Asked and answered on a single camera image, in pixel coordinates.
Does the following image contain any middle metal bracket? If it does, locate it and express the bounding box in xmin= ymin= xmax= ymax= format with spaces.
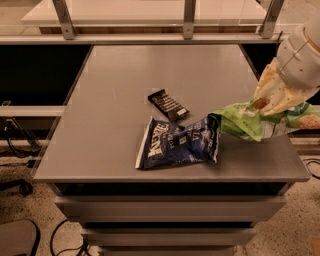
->
xmin=182 ymin=0 xmax=196 ymax=40

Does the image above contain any right metal bracket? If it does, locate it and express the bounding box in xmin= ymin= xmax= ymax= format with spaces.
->
xmin=259 ymin=0 xmax=285 ymax=39

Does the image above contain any white back counter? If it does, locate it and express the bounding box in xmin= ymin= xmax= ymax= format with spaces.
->
xmin=20 ymin=0 xmax=268 ymax=28

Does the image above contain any black snack bar wrapper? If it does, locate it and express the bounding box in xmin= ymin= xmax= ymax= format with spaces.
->
xmin=147 ymin=89 xmax=189 ymax=122

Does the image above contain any black cable bundle left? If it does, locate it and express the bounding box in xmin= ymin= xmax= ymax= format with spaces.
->
xmin=0 ymin=116 xmax=43 ymax=168

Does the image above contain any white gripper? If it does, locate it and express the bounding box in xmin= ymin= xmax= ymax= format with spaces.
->
xmin=253 ymin=13 xmax=320 ymax=116

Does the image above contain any black cable right floor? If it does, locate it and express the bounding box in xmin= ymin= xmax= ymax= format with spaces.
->
xmin=302 ymin=157 xmax=320 ymax=180

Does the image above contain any black floor cable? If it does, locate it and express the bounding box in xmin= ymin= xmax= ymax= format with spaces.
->
xmin=49 ymin=218 xmax=92 ymax=256

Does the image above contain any metal bracket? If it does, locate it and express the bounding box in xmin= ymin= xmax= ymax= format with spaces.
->
xmin=259 ymin=0 xmax=285 ymax=39
xmin=52 ymin=0 xmax=76 ymax=40
xmin=182 ymin=0 xmax=196 ymax=40

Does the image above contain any grey drawer cabinet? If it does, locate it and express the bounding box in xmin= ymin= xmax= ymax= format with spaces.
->
xmin=55 ymin=195 xmax=286 ymax=256

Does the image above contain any grey chair seat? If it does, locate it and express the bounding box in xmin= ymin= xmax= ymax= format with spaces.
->
xmin=0 ymin=219 xmax=41 ymax=256

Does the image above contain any green rice chip bag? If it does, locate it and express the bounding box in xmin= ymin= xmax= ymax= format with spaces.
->
xmin=210 ymin=98 xmax=320 ymax=142

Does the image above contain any left metal bracket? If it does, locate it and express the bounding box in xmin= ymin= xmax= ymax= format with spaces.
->
xmin=52 ymin=0 xmax=76 ymax=40

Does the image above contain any blue chip bag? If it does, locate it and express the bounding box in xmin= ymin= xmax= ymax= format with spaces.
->
xmin=135 ymin=116 xmax=220 ymax=170

